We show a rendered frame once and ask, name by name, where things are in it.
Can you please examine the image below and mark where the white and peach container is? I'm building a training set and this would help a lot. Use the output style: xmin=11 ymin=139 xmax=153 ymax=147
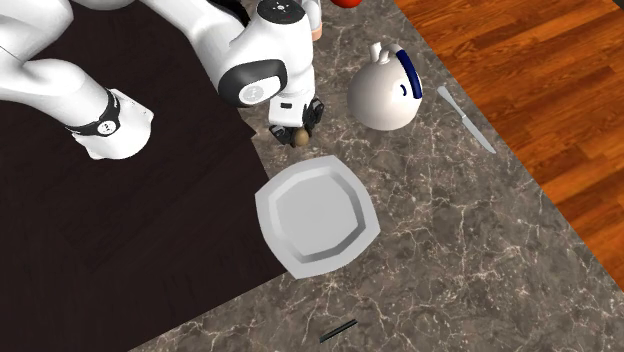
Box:
xmin=302 ymin=0 xmax=324 ymax=43

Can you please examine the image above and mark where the white octagonal plate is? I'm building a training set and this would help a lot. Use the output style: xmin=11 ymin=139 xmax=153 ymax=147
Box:
xmin=254 ymin=154 xmax=382 ymax=281

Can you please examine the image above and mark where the silver table knife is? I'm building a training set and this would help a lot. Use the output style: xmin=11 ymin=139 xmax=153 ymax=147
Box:
xmin=436 ymin=85 xmax=498 ymax=156

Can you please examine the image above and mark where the black pen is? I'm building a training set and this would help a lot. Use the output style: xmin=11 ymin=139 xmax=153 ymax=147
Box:
xmin=318 ymin=318 xmax=359 ymax=344

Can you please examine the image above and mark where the dark robot stand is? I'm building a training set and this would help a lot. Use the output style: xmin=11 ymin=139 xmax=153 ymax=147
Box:
xmin=0 ymin=0 xmax=289 ymax=352

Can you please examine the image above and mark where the white round teapot blue handle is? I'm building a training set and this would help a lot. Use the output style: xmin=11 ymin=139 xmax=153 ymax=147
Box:
xmin=346 ymin=41 xmax=424 ymax=132

